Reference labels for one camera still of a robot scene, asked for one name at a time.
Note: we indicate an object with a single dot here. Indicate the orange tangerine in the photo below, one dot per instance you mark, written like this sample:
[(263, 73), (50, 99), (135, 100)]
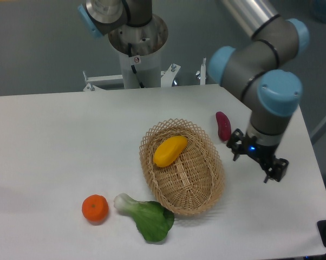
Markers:
[(95, 208)]

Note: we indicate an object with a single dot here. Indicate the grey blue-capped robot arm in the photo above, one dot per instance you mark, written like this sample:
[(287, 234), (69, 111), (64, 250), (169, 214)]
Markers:
[(252, 75)]

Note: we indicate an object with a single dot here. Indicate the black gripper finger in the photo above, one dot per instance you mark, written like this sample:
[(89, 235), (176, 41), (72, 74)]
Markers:
[(276, 169), (235, 143)]

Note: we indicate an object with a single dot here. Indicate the woven wicker basket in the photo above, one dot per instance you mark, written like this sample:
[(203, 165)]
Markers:
[(195, 181)]

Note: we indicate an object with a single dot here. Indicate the purple sweet potato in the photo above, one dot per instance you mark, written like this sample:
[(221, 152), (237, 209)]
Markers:
[(224, 126)]

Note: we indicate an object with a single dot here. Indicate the yellow mango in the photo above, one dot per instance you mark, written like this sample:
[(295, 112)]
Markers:
[(168, 151)]

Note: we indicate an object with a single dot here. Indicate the white metal base frame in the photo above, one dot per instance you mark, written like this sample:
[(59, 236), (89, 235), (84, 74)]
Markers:
[(167, 79)]

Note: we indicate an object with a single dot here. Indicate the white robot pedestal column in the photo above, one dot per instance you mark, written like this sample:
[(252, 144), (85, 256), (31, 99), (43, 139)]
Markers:
[(139, 50)]

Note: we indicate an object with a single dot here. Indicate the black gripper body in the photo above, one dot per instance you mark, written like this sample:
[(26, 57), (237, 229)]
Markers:
[(262, 154)]

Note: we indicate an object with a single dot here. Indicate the green bok choy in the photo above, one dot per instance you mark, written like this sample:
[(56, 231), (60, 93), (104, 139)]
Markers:
[(152, 220)]

